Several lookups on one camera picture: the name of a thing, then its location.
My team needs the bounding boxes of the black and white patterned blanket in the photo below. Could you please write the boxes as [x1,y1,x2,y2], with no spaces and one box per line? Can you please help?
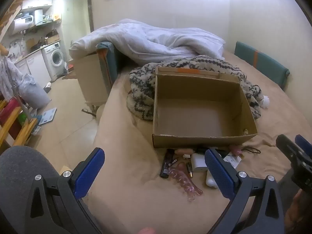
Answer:
[126,55,271,121]

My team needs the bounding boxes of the yellow wooden rack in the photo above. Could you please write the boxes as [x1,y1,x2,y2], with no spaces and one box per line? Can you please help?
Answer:
[0,97,39,152]

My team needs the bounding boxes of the white rounded power bank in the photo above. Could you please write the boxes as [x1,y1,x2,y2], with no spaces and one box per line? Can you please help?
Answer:
[205,172,220,189]

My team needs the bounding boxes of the pink ridged translucent toy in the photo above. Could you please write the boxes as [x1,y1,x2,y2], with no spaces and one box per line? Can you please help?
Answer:
[169,163,203,201]

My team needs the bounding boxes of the black lighter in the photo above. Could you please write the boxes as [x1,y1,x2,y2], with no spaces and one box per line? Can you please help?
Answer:
[160,149,176,178]

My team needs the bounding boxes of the person's right hand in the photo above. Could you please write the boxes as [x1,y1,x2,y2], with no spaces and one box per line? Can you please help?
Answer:
[284,190,312,234]

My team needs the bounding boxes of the white washing machine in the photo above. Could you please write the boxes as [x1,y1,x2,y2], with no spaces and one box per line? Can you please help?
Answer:
[41,42,66,81]

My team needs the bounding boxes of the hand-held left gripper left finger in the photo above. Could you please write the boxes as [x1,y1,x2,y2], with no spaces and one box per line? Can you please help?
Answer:
[18,147,105,234]

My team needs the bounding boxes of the cardboard box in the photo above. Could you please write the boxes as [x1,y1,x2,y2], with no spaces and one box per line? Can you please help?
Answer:
[152,66,258,149]

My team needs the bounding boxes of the bathroom scale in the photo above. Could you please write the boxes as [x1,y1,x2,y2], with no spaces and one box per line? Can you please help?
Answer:
[37,107,57,126]

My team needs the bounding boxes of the black cord loop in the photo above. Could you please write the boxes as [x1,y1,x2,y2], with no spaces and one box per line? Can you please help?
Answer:
[242,146,262,154]

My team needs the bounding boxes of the hanging pale clothes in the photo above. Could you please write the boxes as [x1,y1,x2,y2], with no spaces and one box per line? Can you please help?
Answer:
[0,58,23,101]

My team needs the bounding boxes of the beige rounded item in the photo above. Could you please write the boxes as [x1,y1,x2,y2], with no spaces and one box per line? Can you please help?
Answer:
[175,148,193,157]

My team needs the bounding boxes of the beige bed cover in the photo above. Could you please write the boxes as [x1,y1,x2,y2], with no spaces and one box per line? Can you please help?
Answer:
[84,49,312,234]

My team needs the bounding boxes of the white water heater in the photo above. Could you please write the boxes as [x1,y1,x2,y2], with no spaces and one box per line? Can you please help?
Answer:
[9,14,35,35]

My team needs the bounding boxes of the white duvet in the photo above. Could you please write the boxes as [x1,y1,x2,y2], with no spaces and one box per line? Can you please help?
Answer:
[69,19,226,67]

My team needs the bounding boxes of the white paper tag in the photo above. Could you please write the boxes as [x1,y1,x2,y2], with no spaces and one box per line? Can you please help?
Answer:
[223,154,242,169]

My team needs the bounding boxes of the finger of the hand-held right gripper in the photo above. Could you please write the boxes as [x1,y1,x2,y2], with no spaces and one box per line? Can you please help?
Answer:
[276,134,304,167]
[294,134,312,158]

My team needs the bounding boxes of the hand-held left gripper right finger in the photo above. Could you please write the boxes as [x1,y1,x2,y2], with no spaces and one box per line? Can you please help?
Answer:
[205,147,286,234]

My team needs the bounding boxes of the grey trash bag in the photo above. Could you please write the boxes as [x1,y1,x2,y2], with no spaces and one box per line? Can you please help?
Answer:
[19,74,51,109]

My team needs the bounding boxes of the teal upholstered bed end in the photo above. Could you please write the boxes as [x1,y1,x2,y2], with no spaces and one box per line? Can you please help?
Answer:
[96,41,123,92]

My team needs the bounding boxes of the white kitchen counter cabinet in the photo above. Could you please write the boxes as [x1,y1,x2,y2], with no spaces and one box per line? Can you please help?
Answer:
[14,46,52,88]

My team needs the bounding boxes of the small pink item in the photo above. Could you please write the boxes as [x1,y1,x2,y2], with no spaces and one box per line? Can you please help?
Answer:
[229,144,245,157]

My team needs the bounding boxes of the white wall cabinet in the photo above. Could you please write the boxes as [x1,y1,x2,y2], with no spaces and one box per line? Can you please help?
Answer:
[21,0,53,11]

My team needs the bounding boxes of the white square device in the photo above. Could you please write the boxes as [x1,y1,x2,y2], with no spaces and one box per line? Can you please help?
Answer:
[191,152,208,174]

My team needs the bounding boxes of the teal cushion with orange stripe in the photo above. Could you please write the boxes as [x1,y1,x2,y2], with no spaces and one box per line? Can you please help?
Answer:
[234,41,291,91]

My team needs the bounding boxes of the dark grey cloth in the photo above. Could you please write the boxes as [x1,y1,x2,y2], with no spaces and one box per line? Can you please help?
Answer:
[0,146,64,234]

